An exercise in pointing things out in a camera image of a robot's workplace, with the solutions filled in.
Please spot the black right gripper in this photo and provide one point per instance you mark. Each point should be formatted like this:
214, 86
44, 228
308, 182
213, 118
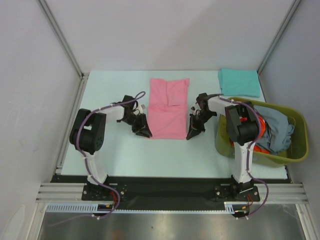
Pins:
193, 124

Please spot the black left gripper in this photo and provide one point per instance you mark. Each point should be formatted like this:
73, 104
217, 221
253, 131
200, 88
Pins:
143, 124

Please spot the pink t shirt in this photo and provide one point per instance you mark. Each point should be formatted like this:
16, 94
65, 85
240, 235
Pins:
167, 111

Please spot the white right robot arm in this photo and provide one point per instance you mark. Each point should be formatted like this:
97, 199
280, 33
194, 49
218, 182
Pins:
228, 108

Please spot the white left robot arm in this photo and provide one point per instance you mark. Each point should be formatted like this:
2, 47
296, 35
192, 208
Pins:
88, 131

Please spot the folded teal t shirt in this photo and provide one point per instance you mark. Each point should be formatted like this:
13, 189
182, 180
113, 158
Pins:
234, 82

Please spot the orange t shirt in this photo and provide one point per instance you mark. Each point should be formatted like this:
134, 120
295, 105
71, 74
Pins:
261, 130

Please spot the grey blue t shirt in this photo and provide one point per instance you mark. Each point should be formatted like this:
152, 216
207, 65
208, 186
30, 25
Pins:
276, 131

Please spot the olive green plastic basket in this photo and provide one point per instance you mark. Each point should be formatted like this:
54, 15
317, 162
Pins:
297, 151

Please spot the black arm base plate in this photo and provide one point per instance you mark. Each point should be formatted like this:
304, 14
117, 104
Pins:
166, 192

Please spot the left aluminium corner post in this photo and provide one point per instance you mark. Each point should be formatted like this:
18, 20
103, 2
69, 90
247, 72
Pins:
53, 23

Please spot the aluminium corner post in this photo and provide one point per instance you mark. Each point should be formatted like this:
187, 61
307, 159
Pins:
53, 23
279, 34

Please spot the grey slotted cable duct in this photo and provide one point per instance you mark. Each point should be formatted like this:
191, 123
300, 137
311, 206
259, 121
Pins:
104, 208

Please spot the aluminium frame rail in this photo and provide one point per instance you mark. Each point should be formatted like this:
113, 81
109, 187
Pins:
75, 192

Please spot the right aluminium corner post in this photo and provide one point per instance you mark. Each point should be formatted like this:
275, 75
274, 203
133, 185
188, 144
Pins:
279, 34

